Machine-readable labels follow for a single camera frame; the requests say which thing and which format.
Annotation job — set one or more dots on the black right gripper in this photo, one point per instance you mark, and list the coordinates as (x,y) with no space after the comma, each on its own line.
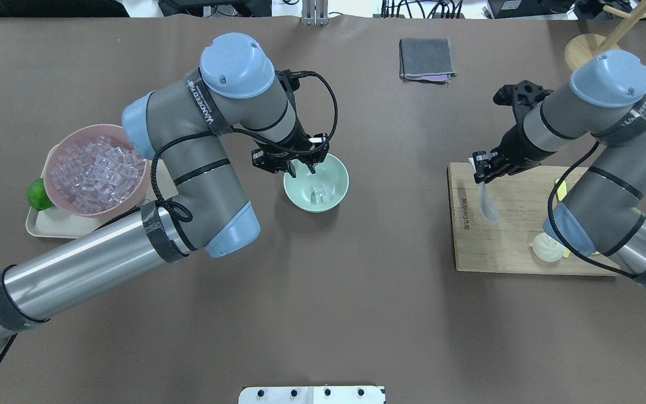
(517,149)

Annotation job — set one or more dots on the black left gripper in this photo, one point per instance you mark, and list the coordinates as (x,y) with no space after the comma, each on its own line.
(300,138)

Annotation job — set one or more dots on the white ceramic spoon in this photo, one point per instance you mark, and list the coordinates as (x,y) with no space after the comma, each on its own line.
(486,205)

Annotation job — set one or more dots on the single clear ice cube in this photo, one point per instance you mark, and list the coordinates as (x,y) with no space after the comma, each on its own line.
(319,194)

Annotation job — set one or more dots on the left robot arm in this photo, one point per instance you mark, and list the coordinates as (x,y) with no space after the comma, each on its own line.
(199,202)

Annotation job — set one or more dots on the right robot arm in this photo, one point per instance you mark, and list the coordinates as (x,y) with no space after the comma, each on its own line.
(605,98)

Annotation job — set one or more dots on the mint green bowl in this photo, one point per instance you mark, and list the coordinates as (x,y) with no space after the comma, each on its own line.
(331,173)

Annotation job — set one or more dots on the pink bowl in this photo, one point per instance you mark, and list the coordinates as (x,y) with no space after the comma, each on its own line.
(86,133)

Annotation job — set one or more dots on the clear ice cubes pile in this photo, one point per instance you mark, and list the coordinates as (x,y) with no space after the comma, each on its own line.
(96,175)

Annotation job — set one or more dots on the bamboo cutting board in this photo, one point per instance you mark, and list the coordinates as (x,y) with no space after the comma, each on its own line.
(505,246)

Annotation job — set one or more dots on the yellow plastic knife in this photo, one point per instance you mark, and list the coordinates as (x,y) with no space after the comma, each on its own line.
(561,192)

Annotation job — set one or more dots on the purple cloth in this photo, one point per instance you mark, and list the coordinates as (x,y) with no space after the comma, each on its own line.
(439,79)

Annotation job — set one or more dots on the round wooden stand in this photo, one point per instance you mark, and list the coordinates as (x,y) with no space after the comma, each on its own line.
(585,47)

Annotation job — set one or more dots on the cream rabbit tray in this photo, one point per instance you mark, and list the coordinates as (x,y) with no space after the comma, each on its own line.
(58,223)

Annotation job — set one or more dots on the green lime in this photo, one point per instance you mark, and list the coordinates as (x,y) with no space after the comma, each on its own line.
(37,197)

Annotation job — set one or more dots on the aluminium frame post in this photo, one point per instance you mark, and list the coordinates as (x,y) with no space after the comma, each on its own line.
(314,12)

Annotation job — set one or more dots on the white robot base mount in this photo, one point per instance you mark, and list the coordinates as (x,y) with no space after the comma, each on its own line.
(314,394)

